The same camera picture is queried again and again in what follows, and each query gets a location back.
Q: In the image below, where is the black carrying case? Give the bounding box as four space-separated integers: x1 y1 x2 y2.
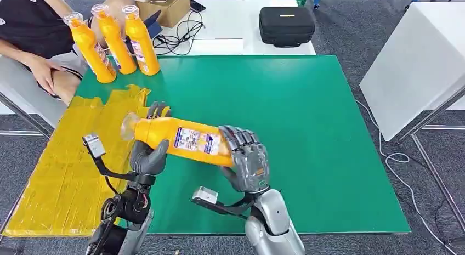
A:
258 7 316 48

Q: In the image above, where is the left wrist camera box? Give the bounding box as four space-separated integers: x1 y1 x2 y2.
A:
82 133 107 159

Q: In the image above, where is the green table mat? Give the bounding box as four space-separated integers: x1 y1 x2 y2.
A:
75 55 412 235

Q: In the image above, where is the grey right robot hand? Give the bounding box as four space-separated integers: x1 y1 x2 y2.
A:
218 125 271 194

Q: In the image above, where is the grey bench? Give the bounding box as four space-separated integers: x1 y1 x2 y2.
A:
0 55 69 138

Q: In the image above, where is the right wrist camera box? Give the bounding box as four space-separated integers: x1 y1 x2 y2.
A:
191 186 219 207

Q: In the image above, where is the black cable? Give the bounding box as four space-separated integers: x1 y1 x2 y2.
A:
152 10 205 57

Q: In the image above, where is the orange drink bottle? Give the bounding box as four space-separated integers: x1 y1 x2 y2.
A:
62 12 118 84
90 3 138 76
121 4 161 77
120 112 235 168

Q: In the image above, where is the cardboard box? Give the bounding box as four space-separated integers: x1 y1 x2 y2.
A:
134 0 191 29

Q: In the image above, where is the yellow sheet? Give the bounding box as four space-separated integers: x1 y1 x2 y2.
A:
2 84 172 238

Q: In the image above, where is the black phone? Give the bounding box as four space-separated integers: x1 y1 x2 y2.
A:
189 0 207 14

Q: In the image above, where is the white floor cable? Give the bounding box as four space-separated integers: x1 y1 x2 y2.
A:
355 99 459 255

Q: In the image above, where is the white table with metal legs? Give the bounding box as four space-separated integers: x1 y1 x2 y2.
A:
359 1 465 233

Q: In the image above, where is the person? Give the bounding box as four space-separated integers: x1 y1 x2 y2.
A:
0 0 137 106

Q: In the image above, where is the person's hand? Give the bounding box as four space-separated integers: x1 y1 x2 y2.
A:
26 57 67 97

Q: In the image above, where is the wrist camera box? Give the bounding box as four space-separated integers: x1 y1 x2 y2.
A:
82 133 107 159
191 186 219 207

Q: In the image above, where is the blue tablet case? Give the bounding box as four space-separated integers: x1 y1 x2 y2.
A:
143 10 163 41

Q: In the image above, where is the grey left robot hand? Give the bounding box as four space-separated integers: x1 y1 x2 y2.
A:
129 100 172 185

